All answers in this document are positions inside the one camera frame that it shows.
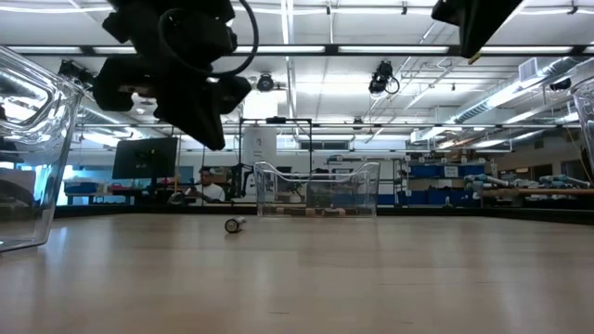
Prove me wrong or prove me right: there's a black ceiling camera with cable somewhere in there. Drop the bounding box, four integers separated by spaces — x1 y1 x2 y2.
368 59 401 97

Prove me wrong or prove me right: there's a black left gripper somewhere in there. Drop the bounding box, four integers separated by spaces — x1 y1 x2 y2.
91 0 254 150

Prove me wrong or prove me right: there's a clear plastic bin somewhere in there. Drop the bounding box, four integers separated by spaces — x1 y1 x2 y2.
252 161 381 219
0 45 85 254
570 76 594 177

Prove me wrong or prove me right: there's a blue storage shelving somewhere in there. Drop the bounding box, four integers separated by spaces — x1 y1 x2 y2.
401 157 496 209

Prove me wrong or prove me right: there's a wooden workbench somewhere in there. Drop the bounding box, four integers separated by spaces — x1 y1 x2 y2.
477 186 594 210

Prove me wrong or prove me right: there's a white air vent grille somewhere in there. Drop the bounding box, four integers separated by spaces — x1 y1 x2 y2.
518 57 539 83

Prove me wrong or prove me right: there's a silver ventilation duct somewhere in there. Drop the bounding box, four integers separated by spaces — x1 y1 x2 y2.
447 55 594 126

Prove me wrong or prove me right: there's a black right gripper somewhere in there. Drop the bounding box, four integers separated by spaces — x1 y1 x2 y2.
431 0 523 58

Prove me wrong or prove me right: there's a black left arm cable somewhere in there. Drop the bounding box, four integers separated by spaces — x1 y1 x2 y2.
156 0 260 79

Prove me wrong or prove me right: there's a seated person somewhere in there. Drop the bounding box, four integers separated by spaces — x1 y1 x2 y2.
185 167 227 204

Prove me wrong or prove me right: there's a black crossbar with light strips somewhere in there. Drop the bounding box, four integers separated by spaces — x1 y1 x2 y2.
0 43 594 58

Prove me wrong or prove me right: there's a round black overhead camera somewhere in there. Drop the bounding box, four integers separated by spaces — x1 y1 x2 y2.
256 72 276 93

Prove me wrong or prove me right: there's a black monitor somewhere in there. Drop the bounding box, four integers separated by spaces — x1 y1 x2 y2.
111 136 179 181

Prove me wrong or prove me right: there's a white column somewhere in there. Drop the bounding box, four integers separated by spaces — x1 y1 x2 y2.
241 127 278 186

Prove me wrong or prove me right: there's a black rig-mounted camera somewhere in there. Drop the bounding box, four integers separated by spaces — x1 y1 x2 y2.
58 58 97 89

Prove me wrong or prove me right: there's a blue storage crate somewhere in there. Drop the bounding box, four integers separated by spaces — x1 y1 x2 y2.
63 180 101 197

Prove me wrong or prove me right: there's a black aluminium table frame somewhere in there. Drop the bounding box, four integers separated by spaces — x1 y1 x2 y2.
53 203 594 226

